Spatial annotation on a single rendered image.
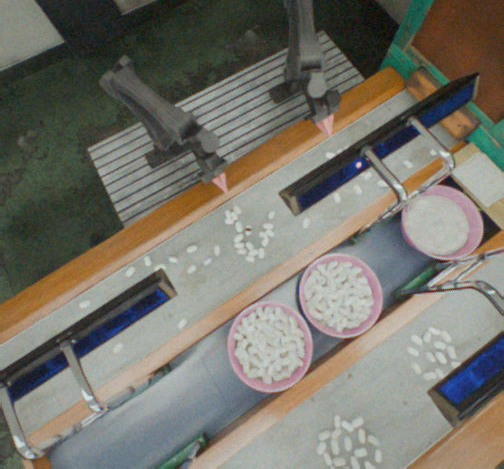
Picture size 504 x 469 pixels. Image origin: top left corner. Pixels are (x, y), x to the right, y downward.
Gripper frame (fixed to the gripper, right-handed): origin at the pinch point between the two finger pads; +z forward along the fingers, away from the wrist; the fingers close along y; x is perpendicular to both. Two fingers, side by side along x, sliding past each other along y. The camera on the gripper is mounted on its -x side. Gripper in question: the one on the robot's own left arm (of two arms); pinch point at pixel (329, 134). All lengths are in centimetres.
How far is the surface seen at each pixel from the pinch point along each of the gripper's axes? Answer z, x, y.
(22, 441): 7, -39, -105
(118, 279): 7, 10, -88
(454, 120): 16.7, -10.6, 41.3
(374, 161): 0.4, -34.0, -9.8
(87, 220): 1, 112, -114
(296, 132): -2.8, 14.7, -4.3
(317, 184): -1.0, -30.5, -24.1
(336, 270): 37.4, -15.7, -23.6
